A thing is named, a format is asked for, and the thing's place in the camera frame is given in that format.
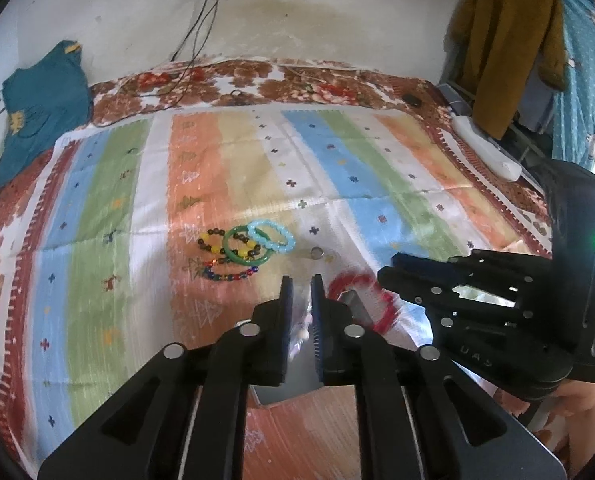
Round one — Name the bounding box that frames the light blue beaded bracelet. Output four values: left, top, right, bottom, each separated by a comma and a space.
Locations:
247, 219, 297, 254

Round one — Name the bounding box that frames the clear beaded bracelet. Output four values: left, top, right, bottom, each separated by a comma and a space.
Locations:
290, 295, 318, 361

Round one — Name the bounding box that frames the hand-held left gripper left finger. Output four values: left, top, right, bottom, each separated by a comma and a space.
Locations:
37, 275, 298, 480

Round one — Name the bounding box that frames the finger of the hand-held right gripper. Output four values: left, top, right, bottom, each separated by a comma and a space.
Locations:
391, 249, 554, 292
376, 269, 529, 332

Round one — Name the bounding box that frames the person's right forearm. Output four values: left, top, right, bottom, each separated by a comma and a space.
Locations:
547, 362, 595, 480

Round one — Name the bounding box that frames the striped colourful mat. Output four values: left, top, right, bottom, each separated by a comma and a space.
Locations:
0, 107, 553, 480

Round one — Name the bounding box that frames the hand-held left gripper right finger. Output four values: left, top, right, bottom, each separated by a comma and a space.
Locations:
310, 274, 568, 480

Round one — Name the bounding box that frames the yellow and black beaded bracelet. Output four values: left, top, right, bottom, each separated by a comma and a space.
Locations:
196, 227, 262, 265

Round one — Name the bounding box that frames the red bracelet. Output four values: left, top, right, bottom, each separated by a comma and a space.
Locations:
327, 272, 403, 333

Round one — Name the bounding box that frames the teal shirt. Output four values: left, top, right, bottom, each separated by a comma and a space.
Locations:
0, 40, 94, 188

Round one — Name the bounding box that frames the blue printed curtain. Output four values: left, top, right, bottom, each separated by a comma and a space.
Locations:
537, 0, 595, 176

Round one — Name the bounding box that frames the multicolour beaded bracelet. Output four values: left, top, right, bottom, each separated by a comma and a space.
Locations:
202, 259, 260, 283

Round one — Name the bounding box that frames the green bangle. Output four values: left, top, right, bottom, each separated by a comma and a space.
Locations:
223, 226, 273, 266

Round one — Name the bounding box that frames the black cable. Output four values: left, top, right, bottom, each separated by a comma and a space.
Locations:
127, 0, 225, 111
171, 0, 214, 61

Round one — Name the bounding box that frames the brown hanging coat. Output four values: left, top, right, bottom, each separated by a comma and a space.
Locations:
450, 0, 571, 141

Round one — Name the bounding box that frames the grey hanging garment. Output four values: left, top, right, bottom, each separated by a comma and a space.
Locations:
517, 67, 555, 136

